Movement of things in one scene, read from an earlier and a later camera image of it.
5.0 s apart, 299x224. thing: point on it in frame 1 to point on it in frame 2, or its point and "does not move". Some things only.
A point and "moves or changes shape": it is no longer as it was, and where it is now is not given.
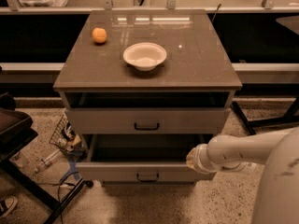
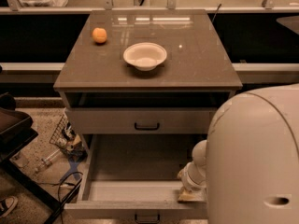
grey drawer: x=139 y=158 moves or changes shape
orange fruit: x=99 y=35 does not move
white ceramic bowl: x=144 y=56 does not move
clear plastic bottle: x=49 y=160 does not move
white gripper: x=199 y=158 to x=189 y=178
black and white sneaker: x=7 y=203 does not move
